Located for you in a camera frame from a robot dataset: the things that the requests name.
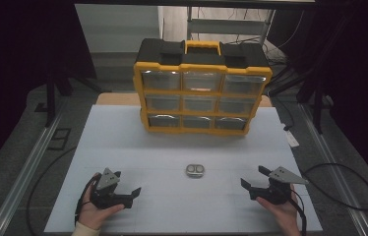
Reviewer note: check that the small silver case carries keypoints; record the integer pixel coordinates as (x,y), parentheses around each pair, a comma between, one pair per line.
(195,170)

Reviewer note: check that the person's left hand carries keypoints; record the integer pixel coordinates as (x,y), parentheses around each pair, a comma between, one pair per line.
(90,213)

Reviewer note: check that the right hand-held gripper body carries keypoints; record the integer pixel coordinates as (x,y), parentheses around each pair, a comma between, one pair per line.
(285,178)

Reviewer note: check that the grid of clear drawers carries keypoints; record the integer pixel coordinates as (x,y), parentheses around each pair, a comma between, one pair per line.
(160,80)

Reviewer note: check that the aluminium floor rail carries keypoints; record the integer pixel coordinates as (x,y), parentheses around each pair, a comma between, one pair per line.
(26,173)
(326,150)

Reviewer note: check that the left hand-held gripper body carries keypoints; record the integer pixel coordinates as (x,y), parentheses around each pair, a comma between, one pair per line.
(108,179)

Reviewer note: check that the person's right hand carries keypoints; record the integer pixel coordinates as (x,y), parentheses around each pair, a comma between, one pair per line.
(282,216)

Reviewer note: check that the white tag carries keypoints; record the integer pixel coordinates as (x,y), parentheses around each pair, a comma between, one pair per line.
(292,139)

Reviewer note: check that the clear plastic storage drawer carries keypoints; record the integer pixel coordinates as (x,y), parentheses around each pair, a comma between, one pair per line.
(242,84)

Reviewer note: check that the metal shelf rack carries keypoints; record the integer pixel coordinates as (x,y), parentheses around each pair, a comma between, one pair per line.
(228,26)

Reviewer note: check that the black tripod stand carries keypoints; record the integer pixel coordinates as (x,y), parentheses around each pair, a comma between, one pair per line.
(318,111)
(50,98)

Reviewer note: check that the black floor bracket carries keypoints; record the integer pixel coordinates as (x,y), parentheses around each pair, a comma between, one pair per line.
(60,138)

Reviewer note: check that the wooden table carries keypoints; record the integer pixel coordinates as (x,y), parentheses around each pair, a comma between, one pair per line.
(116,98)

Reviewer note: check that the yellow black drawer organizer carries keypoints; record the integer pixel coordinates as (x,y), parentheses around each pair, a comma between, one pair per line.
(172,54)

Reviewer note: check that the dark curtain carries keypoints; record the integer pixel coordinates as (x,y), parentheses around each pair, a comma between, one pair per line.
(362,82)
(14,65)

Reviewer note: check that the white table cover sheet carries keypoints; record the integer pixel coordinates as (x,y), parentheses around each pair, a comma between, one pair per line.
(172,203)

